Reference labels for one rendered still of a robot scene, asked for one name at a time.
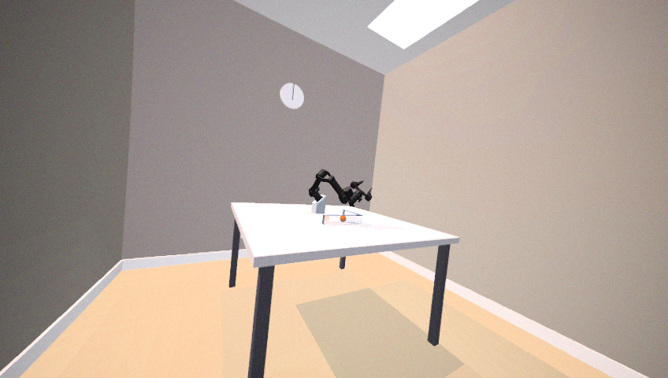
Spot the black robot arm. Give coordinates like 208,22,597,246
309,169,362,207

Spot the clear l-shaped low wall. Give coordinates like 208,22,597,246
324,210,362,224

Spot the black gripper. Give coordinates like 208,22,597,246
350,180,372,202

